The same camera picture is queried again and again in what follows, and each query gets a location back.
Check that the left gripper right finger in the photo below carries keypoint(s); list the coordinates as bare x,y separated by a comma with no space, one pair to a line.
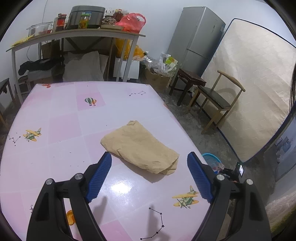
248,217

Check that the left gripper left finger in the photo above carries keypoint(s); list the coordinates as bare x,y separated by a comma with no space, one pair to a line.
49,217

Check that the blue mesh trash basket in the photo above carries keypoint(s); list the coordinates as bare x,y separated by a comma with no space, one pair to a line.
213,162

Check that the cardboard box with trash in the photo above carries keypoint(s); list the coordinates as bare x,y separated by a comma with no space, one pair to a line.
159,73

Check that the wooden chair black seat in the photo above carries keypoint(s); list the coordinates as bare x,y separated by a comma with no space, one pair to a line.
216,99

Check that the dark wooden stool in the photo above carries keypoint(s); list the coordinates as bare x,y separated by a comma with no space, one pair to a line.
189,78

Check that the brown paper bag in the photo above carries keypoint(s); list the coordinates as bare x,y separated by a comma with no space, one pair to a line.
136,145

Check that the beige mattress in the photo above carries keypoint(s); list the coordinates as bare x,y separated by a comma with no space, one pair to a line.
252,69

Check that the silver refrigerator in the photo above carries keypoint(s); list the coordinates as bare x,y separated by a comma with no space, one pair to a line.
196,38

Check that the yellow plastic bag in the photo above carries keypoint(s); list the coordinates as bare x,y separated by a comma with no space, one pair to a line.
138,54

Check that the black clothes pile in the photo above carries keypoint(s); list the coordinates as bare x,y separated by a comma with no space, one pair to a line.
42,64

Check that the white sack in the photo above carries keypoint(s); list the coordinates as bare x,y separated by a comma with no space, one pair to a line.
84,67

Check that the pink plastic bag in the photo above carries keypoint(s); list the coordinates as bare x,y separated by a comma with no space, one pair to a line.
132,22

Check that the grey side table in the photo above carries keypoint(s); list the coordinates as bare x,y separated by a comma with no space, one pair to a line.
74,33

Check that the glass bowl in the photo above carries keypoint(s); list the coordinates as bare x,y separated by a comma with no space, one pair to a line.
39,29

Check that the red sauce jar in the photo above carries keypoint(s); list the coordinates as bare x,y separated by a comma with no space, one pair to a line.
60,22

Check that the pickle jar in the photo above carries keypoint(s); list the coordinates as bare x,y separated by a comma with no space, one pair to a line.
84,20

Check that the grey rice cooker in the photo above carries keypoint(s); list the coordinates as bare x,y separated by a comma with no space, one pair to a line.
97,13

